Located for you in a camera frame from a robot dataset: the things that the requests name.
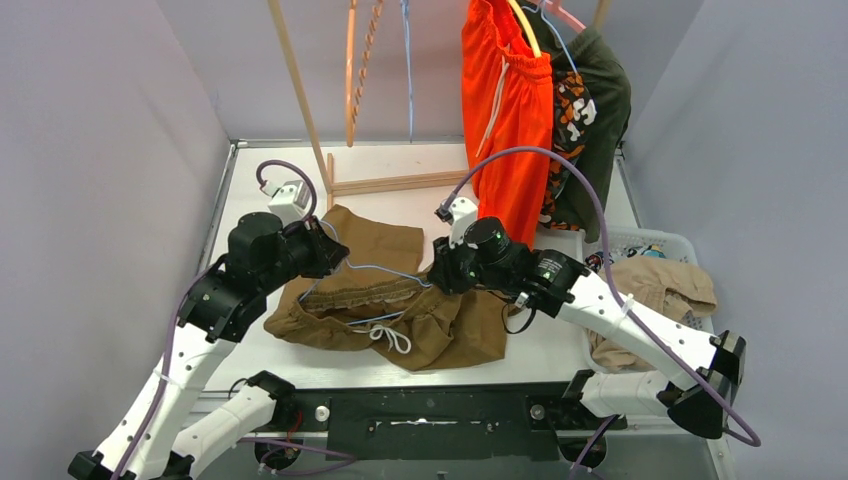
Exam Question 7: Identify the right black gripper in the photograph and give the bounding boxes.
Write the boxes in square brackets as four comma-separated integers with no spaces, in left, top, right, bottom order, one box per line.
[431,227,510,293]

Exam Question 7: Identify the olive brown shorts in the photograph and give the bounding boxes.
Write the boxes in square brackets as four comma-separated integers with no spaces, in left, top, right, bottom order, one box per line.
[263,205,507,371]

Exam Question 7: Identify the comic print shorts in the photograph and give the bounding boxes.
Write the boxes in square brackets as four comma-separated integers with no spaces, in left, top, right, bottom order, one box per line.
[584,244,666,273]

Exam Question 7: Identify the wooden clothes hanger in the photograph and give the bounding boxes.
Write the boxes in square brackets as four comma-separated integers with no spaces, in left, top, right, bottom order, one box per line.
[345,0,384,147]

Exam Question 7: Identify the red orange shorts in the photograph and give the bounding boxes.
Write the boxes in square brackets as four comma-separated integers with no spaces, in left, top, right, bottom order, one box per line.
[461,1,553,246]

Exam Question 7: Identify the beige shorts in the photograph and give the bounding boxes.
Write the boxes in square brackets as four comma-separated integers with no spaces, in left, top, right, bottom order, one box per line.
[587,256,718,372]

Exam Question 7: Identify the light blue wire hanger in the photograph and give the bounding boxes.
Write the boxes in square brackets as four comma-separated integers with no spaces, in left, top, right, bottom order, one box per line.
[399,0,415,143]

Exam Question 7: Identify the cream wooden hanger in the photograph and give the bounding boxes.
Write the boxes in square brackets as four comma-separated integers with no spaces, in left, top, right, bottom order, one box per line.
[506,0,542,58]

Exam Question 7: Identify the wooden clothes rack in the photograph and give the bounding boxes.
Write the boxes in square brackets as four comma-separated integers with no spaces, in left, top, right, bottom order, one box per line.
[267,0,612,207]

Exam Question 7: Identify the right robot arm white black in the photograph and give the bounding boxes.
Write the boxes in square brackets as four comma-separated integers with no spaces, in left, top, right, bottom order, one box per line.
[427,217,746,439]

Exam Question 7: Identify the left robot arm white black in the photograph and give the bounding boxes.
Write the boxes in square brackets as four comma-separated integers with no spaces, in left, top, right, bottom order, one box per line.
[68,212,350,479]

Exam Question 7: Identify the dark green patterned shorts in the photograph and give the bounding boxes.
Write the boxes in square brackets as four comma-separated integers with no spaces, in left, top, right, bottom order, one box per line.
[539,26,631,242]

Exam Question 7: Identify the pink plastic hanger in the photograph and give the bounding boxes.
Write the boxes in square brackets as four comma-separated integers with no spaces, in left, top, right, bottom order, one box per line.
[534,0,586,33]

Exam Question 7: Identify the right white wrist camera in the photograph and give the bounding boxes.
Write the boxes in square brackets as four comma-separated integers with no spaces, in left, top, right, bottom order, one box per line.
[435,196,478,249]

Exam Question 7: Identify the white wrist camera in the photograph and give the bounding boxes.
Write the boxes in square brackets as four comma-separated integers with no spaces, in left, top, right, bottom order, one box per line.
[261,180,312,226]
[435,196,478,249]

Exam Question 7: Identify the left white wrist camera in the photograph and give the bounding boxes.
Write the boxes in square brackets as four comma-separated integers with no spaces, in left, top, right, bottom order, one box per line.
[261,180,312,226]

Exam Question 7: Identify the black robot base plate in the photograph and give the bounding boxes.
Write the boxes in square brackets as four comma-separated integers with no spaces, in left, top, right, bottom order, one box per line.
[251,382,606,477]

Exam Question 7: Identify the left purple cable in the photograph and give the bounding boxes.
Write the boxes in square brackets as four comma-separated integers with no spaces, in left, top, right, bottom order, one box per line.
[109,159,359,480]

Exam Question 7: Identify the purple cable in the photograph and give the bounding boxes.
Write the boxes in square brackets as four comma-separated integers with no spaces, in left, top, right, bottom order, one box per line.
[440,146,763,480]
[109,159,359,480]

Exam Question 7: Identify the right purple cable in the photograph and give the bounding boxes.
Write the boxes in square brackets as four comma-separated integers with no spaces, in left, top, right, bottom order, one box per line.
[440,146,763,480]

